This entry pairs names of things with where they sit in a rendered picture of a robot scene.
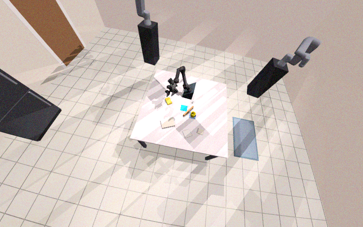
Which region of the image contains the yellow rectangular block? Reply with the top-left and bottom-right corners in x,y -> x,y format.
165,97 -> 172,105

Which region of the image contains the cream flat rectangular block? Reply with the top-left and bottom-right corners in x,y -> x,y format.
161,118 -> 175,128

